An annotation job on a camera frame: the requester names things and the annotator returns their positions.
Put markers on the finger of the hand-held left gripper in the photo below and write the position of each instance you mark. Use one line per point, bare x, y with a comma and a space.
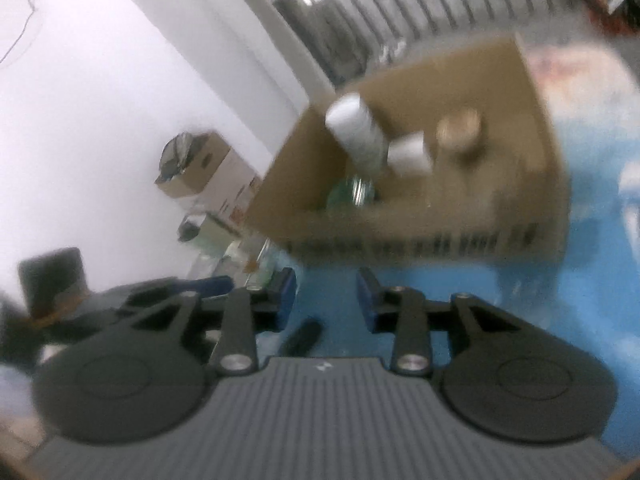
155, 294
215, 286

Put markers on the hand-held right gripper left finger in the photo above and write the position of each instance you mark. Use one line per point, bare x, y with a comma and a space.
286, 295

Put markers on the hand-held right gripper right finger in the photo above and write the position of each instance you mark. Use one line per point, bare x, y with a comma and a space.
367, 302

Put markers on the brown cardboard box black print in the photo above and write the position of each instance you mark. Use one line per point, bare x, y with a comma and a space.
425, 240

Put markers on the white sponge block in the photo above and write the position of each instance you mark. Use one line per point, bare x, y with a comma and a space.
409, 155

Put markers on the white pill bottle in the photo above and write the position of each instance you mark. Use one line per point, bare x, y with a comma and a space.
355, 127

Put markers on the black jar with gold lid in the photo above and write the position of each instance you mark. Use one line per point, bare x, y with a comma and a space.
460, 132

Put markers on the pale green plastic container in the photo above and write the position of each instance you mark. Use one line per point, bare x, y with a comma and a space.
207, 235

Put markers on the white printed cardboard box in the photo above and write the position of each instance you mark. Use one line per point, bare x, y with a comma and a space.
220, 180

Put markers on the grey crumpled bag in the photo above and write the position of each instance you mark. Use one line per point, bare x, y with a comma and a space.
176, 157

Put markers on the metal balcony railing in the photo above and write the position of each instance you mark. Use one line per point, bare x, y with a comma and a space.
400, 0

